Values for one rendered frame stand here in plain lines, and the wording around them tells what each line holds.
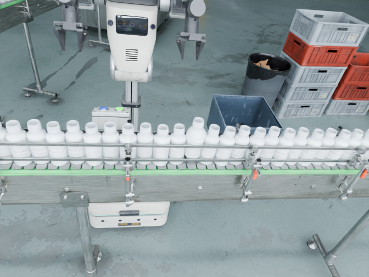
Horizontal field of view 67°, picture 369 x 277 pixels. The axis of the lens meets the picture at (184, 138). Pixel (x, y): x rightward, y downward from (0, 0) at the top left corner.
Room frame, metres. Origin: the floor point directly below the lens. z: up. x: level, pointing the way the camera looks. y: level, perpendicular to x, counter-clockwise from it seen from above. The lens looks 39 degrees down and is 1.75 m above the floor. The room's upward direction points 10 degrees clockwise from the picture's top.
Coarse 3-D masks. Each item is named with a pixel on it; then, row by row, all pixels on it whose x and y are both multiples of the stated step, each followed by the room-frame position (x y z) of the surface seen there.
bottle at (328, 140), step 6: (330, 132) 0.90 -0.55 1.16; (336, 132) 0.91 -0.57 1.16; (324, 138) 0.91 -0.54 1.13; (330, 138) 0.90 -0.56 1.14; (324, 144) 0.89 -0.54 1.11; (330, 144) 0.89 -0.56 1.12; (318, 150) 0.89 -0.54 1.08; (324, 150) 0.89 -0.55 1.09; (318, 156) 0.89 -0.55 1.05; (324, 156) 0.89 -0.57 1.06; (312, 162) 0.89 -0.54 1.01; (318, 162) 0.89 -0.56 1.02
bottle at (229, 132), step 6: (228, 126) 0.83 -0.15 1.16; (228, 132) 0.80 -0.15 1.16; (234, 132) 0.81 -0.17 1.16; (222, 138) 0.80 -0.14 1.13; (228, 138) 0.80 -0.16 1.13; (234, 138) 0.82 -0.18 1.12; (222, 144) 0.79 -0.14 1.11; (228, 144) 0.78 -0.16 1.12; (216, 150) 0.81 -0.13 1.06; (222, 150) 0.79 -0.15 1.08; (228, 150) 0.79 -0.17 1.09; (216, 156) 0.80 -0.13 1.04; (222, 156) 0.78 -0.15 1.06; (228, 156) 0.79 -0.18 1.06; (216, 162) 0.79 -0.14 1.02; (222, 162) 0.78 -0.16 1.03
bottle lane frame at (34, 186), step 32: (0, 192) 0.58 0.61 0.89; (32, 192) 0.60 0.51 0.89; (96, 192) 0.66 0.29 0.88; (160, 192) 0.71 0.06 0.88; (192, 192) 0.74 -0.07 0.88; (224, 192) 0.77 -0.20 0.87; (256, 192) 0.80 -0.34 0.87; (288, 192) 0.84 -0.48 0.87; (320, 192) 0.87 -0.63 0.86; (352, 192) 0.91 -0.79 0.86
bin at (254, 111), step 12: (216, 96) 1.43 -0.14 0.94; (228, 96) 1.44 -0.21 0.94; (240, 96) 1.46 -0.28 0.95; (252, 96) 1.48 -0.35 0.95; (216, 108) 1.31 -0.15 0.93; (228, 108) 1.45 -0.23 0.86; (240, 108) 1.46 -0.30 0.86; (252, 108) 1.48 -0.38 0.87; (264, 108) 1.43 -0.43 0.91; (216, 120) 1.27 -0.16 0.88; (228, 120) 1.45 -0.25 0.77; (240, 120) 1.47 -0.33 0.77; (252, 120) 1.49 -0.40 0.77; (264, 120) 1.38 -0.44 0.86; (276, 120) 1.27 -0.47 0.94; (252, 132) 1.16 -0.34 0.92
